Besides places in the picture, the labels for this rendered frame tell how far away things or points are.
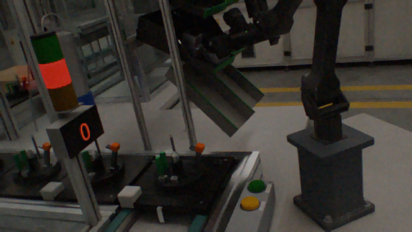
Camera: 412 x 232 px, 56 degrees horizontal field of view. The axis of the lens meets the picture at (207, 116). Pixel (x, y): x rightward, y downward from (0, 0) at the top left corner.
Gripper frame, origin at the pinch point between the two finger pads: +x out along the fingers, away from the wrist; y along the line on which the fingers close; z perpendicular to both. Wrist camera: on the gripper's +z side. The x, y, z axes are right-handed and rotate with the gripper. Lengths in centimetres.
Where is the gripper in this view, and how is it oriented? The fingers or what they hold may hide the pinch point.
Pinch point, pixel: (219, 45)
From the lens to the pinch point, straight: 117.4
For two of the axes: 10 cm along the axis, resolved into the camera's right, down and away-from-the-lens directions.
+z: -3.5, -9.1, -2.1
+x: -7.6, 1.5, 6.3
